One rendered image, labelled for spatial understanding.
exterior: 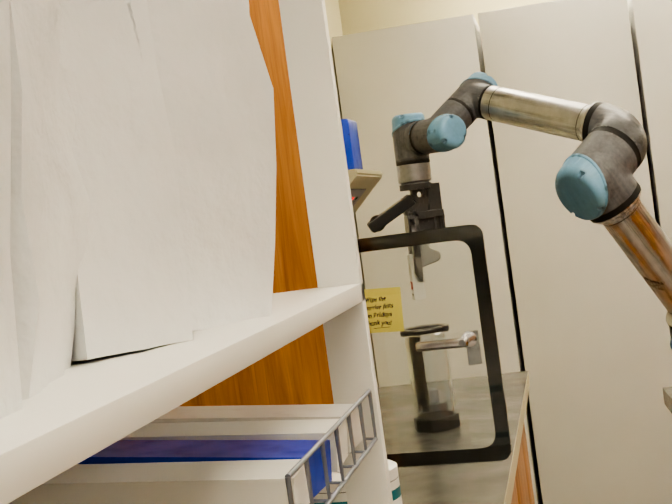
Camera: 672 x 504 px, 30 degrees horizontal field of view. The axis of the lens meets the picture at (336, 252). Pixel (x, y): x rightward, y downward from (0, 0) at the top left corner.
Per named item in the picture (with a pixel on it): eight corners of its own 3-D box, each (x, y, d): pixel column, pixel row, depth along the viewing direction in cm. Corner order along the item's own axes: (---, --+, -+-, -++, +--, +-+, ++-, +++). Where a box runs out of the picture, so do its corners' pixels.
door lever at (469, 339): (423, 351, 213) (421, 335, 213) (478, 345, 209) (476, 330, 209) (415, 355, 208) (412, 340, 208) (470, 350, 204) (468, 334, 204)
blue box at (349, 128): (298, 177, 220) (291, 126, 220) (310, 177, 230) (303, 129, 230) (354, 169, 219) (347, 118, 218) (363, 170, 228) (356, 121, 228)
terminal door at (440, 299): (342, 470, 220) (311, 244, 219) (513, 459, 209) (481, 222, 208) (341, 471, 219) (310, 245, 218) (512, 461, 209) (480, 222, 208)
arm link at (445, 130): (464, 95, 265) (432, 102, 274) (433, 128, 260) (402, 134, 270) (483, 124, 268) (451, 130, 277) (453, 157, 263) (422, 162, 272)
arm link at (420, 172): (398, 165, 273) (394, 167, 281) (400, 186, 273) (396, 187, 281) (432, 161, 273) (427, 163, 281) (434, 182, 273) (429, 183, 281)
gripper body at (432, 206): (446, 235, 274) (440, 180, 273) (407, 240, 273) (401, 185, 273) (441, 235, 281) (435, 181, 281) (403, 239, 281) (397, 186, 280)
